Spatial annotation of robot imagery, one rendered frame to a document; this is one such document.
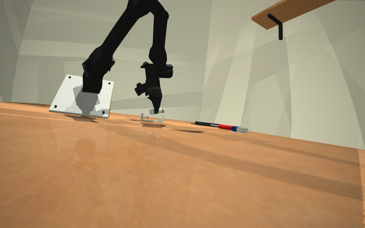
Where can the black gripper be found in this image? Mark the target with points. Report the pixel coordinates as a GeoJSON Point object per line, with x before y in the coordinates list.
{"type": "Point", "coordinates": [154, 92]}

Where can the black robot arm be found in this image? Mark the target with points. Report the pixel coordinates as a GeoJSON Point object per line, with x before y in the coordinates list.
{"type": "Point", "coordinates": [101, 59]}

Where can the red-handled screwdriver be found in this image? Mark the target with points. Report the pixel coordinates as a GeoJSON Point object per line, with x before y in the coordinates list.
{"type": "Point", "coordinates": [221, 126]}

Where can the white and grey battery with green band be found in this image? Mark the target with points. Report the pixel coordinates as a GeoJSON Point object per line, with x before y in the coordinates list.
{"type": "Point", "coordinates": [152, 111]}

